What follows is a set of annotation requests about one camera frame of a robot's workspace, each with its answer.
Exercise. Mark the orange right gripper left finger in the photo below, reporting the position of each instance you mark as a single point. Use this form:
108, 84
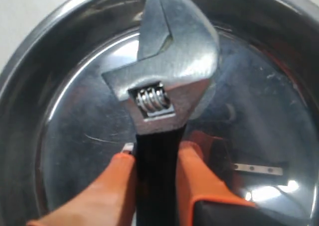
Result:
108, 201

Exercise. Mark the round stainless steel pan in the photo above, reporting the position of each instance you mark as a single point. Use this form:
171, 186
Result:
61, 124

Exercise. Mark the adjustable wrench black handle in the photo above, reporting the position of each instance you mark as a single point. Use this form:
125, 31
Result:
176, 62

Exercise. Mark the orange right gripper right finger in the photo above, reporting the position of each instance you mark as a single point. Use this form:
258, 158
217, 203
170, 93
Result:
247, 183

